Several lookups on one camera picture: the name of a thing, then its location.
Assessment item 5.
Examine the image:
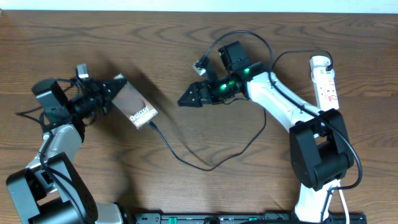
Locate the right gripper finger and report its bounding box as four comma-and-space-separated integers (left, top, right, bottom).
185, 82, 205, 96
177, 90, 203, 108

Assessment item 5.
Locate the Galaxy smartphone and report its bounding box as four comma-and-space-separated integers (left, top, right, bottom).
112, 73, 159, 129

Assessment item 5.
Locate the black charging cable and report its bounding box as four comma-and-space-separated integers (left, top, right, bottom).
147, 49, 335, 172

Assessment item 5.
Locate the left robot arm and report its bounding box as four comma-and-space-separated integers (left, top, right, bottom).
6, 78, 131, 223

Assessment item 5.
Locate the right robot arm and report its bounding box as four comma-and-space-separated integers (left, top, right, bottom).
178, 41, 358, 223

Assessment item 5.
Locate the white USB charger plug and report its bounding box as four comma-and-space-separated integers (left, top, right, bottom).
310, 55, 333, 71

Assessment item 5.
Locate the white power strip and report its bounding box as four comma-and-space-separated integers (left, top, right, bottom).
311, 67, 339, 111

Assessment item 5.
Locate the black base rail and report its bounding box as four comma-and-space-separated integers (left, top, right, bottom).
133, 212, 368, 224

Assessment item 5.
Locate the white power strip cord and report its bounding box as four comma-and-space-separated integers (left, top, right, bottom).
329, 185, 351, 224

